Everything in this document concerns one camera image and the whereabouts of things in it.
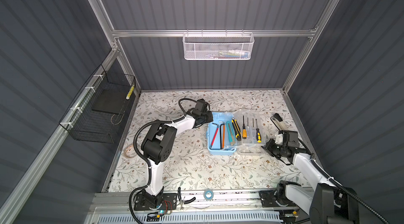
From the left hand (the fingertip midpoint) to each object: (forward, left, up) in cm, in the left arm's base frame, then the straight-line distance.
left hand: (212, 116), depth 98 cm
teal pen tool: (-14, -9, +2) cm, 17 cm away
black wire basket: (-9, +56, +21) cm, 61 cm away
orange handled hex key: (-11, -6, -6) cm, 14 cm away
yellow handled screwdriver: (-16, -15, +7) cm, 23 cm away
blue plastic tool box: (-23, -17, +3) cm, 28 cm away
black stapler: (-5, -42, -2) cm, 42 cm away
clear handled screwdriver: (-15, -21, +6) cm, 27 cm away
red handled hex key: (-10, -1, -6) cm, 11 cm away
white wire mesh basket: (+57, -9, +16) cm, 60 cm away
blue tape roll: (-42, +6, -8) cm, 43 cm away
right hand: (-21, -28, -2) cm, 35 cm away
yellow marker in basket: (+2, +44, +21) cm, 49 cm away
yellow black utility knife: (-12, -13, +3) cm, 18 cm away
